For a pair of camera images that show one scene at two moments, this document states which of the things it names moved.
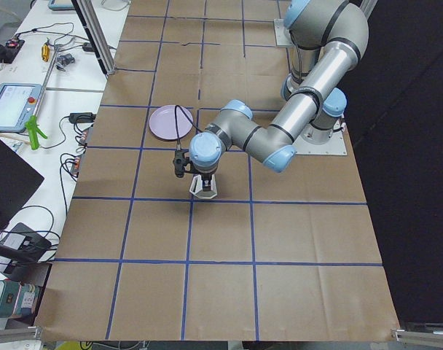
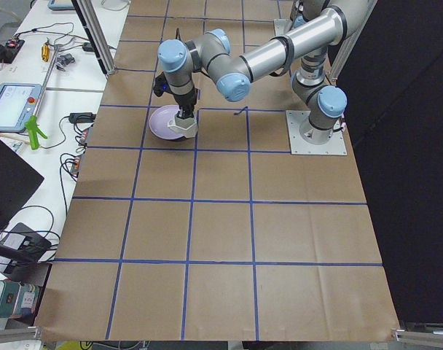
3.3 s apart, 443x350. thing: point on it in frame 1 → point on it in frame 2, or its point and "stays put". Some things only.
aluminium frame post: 89,20 stays put
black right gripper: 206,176 → 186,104
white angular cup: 197,187 → 185,127
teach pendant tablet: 12,106 stays put
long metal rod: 45,81 stays put
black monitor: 11,181 stays put
